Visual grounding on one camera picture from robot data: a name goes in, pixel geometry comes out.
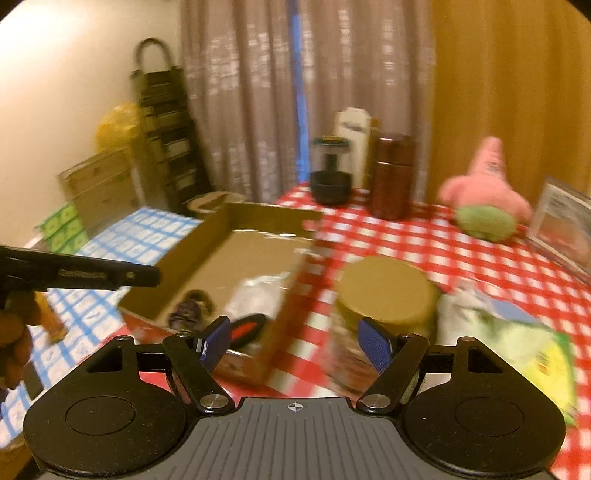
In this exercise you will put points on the left hand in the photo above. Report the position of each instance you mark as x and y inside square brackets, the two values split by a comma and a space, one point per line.
[19, 312]

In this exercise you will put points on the nut jar gold lid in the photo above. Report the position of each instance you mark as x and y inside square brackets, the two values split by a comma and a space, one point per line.
[398, 295]

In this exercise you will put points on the pink starfish plush toy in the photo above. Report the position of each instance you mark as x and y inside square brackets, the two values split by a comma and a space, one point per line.
[485, 205]

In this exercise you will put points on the blue face mask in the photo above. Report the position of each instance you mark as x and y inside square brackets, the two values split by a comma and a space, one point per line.
[506, 310]

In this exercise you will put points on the black hair scrunchie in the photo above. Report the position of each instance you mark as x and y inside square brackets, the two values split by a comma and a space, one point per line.
[192, 313]

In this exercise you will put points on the cardboard storage box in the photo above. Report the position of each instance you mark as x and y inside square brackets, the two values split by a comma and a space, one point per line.
[104, 189]

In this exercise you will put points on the beige curtain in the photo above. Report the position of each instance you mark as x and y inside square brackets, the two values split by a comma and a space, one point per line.
[265, 78]

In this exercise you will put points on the white wooden chair back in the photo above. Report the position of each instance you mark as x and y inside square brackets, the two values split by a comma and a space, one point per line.
[362, 131]

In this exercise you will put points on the light green cloth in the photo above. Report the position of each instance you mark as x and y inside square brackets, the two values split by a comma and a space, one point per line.
[467, 312]

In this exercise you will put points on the green packet stack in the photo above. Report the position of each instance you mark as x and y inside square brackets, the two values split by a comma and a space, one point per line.
[63, 232]

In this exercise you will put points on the dark glass jar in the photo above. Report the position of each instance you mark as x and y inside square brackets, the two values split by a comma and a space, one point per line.
[331, 178]

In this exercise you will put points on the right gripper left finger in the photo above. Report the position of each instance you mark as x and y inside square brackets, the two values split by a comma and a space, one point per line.
[188, 360]

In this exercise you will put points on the black red eye mask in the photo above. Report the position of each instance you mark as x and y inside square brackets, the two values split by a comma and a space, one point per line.
[246, 329]

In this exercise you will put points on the black folding ladder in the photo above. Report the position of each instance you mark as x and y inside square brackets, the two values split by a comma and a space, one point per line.
[172, 139]

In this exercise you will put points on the white mesh pouch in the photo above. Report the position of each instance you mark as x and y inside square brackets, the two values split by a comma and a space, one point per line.
[263, 294]

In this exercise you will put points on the brown cardboard tray box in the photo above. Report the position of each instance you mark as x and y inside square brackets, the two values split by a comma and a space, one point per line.
[238, 241]

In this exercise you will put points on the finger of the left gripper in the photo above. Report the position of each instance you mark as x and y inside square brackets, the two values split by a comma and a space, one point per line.
[24, 269]

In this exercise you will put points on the yellow plastic bag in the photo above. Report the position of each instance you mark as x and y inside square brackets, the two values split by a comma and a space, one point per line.
[118, 127]

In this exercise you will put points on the glass picture frame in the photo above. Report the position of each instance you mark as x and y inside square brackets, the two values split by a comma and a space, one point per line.
[560, 227]

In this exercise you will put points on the brown metal canister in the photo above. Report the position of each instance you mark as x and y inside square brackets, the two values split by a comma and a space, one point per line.
[393, 177]

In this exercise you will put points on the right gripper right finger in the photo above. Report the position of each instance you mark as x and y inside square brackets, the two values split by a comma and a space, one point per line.
[402, 362]

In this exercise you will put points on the wooden wardrobe door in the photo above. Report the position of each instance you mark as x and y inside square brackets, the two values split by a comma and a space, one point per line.
[520, 71]

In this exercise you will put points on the green tissue box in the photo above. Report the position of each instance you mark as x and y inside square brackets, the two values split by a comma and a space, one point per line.
[540, 354]

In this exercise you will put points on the beige waste bin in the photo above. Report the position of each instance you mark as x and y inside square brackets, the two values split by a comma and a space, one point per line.
[203, 205]

